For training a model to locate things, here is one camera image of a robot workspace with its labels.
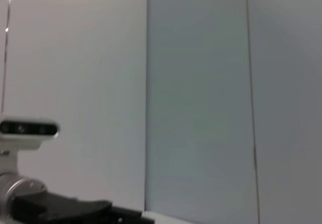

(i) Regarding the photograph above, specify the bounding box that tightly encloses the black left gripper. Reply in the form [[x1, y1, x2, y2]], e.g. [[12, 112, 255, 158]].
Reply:
[[10, 192, 143, 224]]

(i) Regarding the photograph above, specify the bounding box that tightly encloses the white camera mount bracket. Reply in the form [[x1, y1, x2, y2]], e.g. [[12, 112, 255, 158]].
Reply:
[[0, 137, 42, 175]]

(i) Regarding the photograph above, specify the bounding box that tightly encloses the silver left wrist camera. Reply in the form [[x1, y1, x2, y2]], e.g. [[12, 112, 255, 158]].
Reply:
[[0, 115, 61, 141]]

